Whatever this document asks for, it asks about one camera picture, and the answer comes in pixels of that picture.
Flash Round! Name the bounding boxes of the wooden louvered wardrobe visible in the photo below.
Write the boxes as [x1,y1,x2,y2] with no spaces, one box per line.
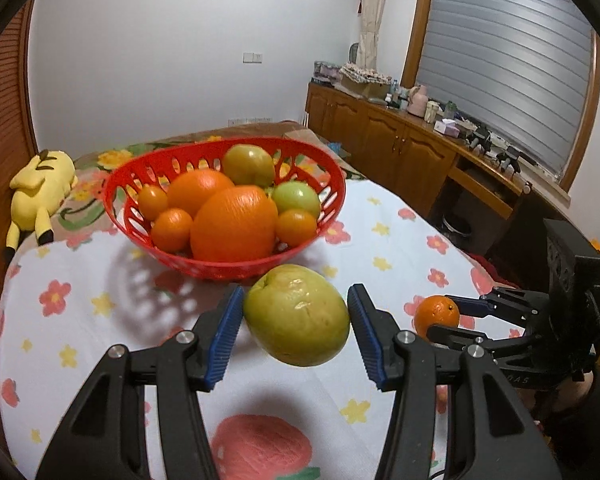
[0,5,38,321]

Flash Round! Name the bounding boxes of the black tripod gadget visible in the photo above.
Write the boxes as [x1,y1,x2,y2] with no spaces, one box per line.
[497,146,523,176]
[467,124,493,153]

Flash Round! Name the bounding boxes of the large green guava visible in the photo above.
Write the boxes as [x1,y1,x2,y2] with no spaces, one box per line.
[243,264,351,367]

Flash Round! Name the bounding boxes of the wooden window frame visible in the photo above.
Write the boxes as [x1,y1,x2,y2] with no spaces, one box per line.
[400,0,600,206]

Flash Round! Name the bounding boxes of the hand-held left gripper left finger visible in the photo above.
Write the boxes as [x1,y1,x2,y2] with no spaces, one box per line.
[35,285,246,480]

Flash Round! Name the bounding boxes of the grey window blinds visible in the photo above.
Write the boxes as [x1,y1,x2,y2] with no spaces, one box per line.
[410,0,596,176]

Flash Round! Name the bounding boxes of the dark box stack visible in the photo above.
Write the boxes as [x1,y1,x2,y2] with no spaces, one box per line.
[314,61,342,83]

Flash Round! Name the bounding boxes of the cardboard box with patterned cloth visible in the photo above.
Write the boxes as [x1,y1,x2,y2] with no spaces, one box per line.
[340,62,391,98]

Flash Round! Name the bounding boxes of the white floral blanket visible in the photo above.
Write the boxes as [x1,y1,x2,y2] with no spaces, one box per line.
[0,180,551,480]

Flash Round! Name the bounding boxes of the dark trash bin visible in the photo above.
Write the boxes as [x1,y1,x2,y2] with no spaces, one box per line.
[442,212,473,238]

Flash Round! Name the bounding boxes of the wooden cabinet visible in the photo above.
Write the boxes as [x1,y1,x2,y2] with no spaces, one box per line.
[305,82,536,261]

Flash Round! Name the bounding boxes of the red perforated plastic basket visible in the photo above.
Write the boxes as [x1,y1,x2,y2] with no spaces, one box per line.
[101,136,347,281]

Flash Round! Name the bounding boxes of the person's right hand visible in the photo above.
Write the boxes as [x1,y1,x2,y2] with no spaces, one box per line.
[572,371,598,401]

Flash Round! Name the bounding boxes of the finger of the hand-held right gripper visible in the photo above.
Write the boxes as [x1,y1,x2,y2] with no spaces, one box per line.
[426,323,533,358]
[444,286,550,322]

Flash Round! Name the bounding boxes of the small tangerine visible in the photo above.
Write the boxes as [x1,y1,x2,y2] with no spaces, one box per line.
[276,209,317,247]
[137,185,169,221]

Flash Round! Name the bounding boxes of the small green guava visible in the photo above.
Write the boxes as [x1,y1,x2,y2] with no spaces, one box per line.
[271,181,322,218]

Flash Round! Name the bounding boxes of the person's right forearm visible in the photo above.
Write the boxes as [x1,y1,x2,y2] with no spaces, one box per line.
[532,365,600,480]

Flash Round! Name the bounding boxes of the large orange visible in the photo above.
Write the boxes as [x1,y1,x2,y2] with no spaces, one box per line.
[190,185,278,262]

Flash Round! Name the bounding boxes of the pink kettle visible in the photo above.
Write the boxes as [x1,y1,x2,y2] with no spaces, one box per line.
[407,85,428,117]

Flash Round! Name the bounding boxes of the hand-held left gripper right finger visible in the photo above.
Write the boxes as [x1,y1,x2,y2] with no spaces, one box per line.
[347,283,563,480]

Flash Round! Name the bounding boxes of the dark-spotted tangerine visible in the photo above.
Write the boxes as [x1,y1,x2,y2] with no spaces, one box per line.
[414,295,461,342]

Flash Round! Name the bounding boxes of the yellow plush toy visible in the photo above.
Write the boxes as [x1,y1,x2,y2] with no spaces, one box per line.
[5,148,78,263]

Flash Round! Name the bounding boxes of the beige curtain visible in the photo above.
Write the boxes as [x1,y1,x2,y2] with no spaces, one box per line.
[355,0,393,68]

